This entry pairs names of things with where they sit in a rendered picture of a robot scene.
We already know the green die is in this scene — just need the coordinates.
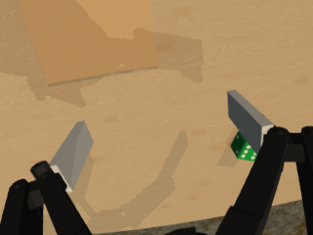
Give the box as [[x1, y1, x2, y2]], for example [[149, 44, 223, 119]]
[[231, 131, 257, 162]]

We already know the orange mat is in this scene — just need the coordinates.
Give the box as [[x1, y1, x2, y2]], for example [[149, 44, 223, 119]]
[[18, 0, 158, 84]]

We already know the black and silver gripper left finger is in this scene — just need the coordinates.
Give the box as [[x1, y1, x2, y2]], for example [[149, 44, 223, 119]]
[[0, 120, 94, 235]]

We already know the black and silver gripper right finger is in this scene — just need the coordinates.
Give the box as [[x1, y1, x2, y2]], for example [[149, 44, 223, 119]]
[[215, 90, 313, 235]]

